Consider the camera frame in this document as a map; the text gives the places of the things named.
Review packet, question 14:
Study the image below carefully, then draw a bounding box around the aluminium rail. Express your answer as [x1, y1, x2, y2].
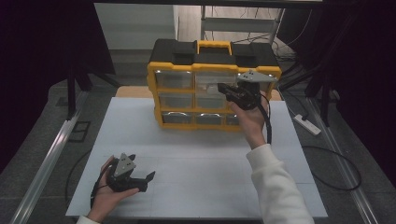
[307, 96, 380, 224]
[8, 91, 82, 224]

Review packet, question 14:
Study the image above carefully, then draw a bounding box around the white power strip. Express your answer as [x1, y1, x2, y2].
[293, 113, 322, 136]

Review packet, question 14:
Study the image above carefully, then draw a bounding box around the person's left hand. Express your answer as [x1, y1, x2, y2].
[86, 155, 140, 223]

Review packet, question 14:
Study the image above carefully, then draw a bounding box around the yellow black organizer cabinet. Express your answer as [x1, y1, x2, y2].
[147, 38, 283, 133]

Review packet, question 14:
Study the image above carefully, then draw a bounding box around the group of clear drawers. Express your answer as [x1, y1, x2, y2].
[154, 70, 276, 127]

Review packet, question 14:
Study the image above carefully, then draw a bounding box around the black floor hatch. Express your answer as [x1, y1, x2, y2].
[67, 120, 92, 144]

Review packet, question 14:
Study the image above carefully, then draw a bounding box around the clear plastic drawer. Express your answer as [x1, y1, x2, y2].
[194, 71, 238, 97]

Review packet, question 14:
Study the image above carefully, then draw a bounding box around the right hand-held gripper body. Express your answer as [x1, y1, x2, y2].
[228, 69, 279, 112]

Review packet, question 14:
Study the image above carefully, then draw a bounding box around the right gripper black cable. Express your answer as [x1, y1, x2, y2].
[256, 92, 274, 145]

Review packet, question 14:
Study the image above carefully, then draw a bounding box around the person's right hand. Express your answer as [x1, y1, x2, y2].
[228, 91, 270, 150]

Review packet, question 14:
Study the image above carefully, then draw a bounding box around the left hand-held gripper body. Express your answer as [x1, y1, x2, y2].
[106, 152, 149, 193]

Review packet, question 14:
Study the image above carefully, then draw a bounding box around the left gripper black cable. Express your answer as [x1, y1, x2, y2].
[90, 158, 119, 210]

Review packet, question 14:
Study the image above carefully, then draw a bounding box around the metal shelf frame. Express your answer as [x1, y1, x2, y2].
[200, 5, 285, 44]

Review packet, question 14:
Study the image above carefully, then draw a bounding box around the black curtain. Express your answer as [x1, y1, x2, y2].
[276, 0, 396, 189]
[0, 0, 117, 174]

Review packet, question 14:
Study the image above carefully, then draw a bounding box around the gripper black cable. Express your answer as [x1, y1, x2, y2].
[256, 92, 274, 145]
[90, 158, 119, 210]

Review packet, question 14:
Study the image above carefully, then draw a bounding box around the white power cable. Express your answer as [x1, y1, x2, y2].
[277, 88, 301, 119]

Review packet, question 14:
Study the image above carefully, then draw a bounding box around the black floor cable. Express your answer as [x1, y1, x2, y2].
[302, 145, 362, 191]
[64, 148, 93, 203]

